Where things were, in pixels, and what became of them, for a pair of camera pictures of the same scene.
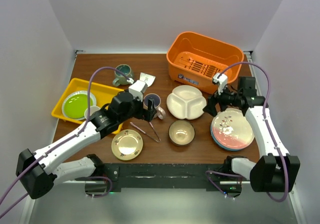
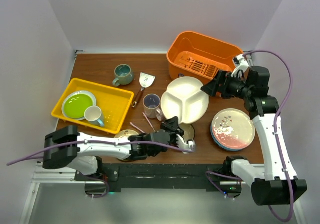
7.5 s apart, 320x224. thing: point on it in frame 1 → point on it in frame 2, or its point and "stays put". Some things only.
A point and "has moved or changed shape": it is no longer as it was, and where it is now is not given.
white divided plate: x=185 y=102 has moved or changed shape
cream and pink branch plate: x=231 y=130 stays put
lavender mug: x=160 y=113 stays put
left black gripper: x=148 y=114 → x=171 y=124
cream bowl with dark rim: x=181 y=132 stays put
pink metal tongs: x=154 y=131 stays put
